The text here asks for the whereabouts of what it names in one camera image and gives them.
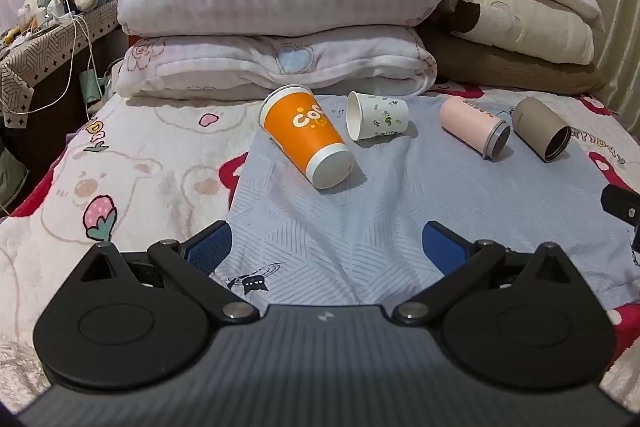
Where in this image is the brown folded blanket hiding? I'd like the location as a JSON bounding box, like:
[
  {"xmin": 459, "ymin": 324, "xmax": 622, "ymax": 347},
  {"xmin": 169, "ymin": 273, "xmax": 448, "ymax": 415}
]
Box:
[{"xmin": 420, "ymin": 27, "xmax": 609, "ymax": 96}]

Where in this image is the pink thermos cup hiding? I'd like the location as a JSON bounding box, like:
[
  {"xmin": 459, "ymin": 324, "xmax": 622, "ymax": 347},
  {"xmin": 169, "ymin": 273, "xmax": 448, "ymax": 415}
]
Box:
[{"xmin": 439, "ymin": 97, "xmax": 511, "ymax": 159}]

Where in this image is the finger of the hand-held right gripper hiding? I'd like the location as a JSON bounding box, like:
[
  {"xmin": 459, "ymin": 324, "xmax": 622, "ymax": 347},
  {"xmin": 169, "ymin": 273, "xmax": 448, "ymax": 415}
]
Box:
[{"xmin": 600, "ymin": 184, "xmax": 640, "ymax": 253}]

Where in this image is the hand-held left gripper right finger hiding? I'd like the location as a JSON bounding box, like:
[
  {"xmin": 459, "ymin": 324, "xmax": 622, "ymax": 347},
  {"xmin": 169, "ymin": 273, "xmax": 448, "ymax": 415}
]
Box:
[{"xmin": 392, "ymin": 221, "xmax": 581, "ymax": 326}]

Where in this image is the pale green cup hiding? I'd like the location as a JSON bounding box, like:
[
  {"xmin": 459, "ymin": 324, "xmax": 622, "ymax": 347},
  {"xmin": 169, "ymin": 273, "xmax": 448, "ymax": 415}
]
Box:
[{"xmin": 80, "ymin": 69, "xmax": 104, "ymax": 106}]

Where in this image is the pink heart-print folded quilt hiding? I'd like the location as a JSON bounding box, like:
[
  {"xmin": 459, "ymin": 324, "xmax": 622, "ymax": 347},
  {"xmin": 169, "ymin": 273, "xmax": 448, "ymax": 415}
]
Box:
[{"xmin": 116, "ymin": 26, "xmax": 439, "ymax": 100}]

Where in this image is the orange paper cup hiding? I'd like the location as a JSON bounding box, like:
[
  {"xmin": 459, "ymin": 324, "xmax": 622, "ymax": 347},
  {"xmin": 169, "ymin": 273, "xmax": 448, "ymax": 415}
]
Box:
[{"xmin": 258, "ymin": 84, "xmax": 357, "ymax": 190}]

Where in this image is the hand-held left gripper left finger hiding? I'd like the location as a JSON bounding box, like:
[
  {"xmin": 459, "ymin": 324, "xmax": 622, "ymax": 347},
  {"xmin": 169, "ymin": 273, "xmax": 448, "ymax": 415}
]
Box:
[{"xmin": 70, "ymin": 221, "xmax": 260, "ymax": 326}]

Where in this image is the cream folded blanket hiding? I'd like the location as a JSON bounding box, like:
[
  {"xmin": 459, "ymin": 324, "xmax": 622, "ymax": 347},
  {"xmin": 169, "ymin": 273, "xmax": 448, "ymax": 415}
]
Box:
[{"xmin": 442, "ymin": 0, "xmax": 607, "ymax": 66}]

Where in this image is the bedside table with patterned cloth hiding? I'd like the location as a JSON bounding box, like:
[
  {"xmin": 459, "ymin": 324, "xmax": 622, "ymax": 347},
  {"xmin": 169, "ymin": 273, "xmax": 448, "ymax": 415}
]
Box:
[{"xmin": 0, "ymin": 0, "xmax": 122, "ymax": 130}]

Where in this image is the white cable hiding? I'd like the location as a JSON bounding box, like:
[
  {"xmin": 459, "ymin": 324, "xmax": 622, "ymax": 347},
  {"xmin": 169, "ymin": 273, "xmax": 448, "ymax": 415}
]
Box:
[{"xmin": 9, "ymin": 0, "xmax": 97, "ymax": 116}]

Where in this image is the blue-grey patterned cloth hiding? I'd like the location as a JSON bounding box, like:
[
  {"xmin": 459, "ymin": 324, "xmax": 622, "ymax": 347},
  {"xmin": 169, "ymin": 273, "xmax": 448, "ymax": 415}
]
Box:
[{"xmin": 212, "ymin": 91, "xmax": 640, "ymax": 314}]

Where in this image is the beige curtain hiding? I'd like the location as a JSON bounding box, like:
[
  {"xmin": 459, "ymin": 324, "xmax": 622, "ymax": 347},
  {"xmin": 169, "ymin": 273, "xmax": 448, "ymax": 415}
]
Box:
[{"xmin": 594, "ymin": 0, "xmax": 640, "ymax": 130}]

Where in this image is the dark green cloth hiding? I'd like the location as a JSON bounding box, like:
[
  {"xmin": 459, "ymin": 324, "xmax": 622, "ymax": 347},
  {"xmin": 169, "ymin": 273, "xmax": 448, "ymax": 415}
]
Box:
[{"xmin": 0, "ymin": 141, "xmax": 29, "ymax": 208}]

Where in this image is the taupe thermos cup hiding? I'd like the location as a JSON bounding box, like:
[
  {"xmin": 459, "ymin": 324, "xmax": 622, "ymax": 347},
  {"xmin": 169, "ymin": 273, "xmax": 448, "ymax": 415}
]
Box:
[{"xmin": 511, "ymin": 96, "xmax": 572, "ymax": 164}]

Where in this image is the white green-print paper cup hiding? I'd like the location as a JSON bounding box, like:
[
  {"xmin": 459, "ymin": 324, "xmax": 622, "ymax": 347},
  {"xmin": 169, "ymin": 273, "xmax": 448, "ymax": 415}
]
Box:
[{"xmin": 346, "ymin": 91, "xmax": 410, "ymax": 142}]

